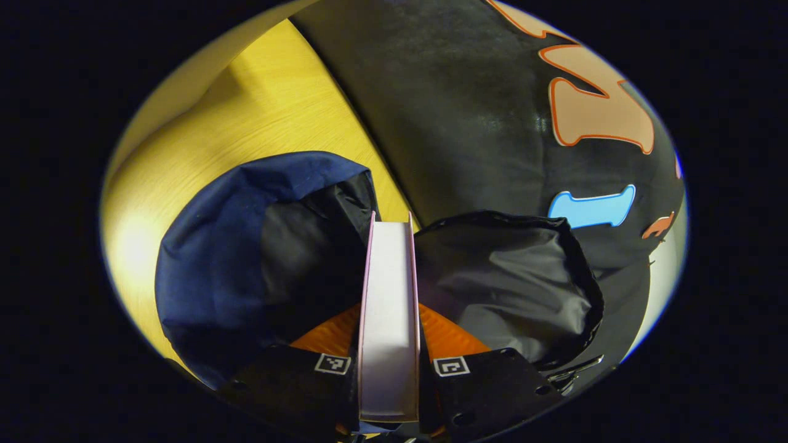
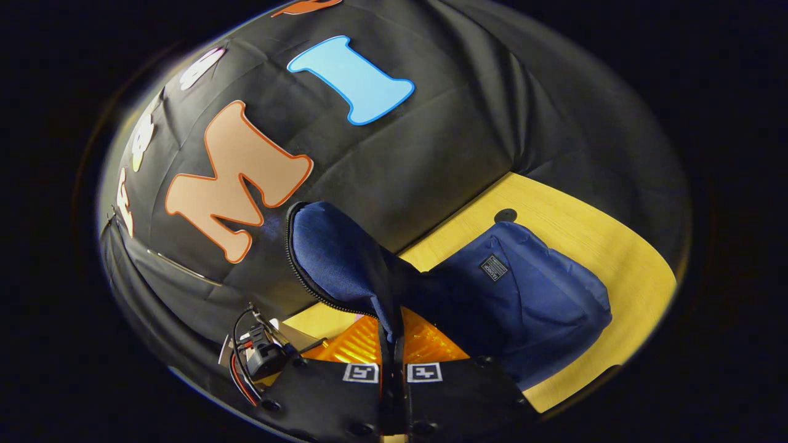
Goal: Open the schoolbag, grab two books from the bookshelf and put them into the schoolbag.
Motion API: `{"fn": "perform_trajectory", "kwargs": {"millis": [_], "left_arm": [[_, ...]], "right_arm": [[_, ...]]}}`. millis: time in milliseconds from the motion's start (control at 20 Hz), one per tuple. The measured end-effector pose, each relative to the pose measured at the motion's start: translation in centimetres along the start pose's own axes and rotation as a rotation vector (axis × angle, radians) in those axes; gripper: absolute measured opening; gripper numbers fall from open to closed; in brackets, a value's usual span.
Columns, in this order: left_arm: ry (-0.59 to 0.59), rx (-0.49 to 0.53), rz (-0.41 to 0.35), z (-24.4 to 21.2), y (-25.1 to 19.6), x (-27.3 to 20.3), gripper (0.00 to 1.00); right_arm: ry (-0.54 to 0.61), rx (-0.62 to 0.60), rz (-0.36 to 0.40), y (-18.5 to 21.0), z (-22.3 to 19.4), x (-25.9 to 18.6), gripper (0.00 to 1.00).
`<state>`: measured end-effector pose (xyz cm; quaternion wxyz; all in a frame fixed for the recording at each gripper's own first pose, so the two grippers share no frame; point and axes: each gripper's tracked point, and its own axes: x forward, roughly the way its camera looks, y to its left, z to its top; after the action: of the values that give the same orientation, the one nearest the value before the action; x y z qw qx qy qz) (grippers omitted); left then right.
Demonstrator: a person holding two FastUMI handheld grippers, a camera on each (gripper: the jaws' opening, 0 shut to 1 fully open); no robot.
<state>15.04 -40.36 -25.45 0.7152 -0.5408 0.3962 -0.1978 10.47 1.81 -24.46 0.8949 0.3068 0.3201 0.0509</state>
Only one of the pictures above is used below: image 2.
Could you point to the black round table grommet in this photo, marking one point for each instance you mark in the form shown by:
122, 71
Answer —
505, 215

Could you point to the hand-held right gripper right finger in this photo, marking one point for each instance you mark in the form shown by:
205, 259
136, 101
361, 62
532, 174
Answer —
462, 400

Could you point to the blue schoolbag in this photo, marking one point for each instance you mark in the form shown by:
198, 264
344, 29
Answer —
523, 307

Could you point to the black backdrop cloth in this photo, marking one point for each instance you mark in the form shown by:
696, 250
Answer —
462, 123

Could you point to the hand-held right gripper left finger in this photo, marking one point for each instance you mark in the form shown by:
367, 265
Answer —
326, 394

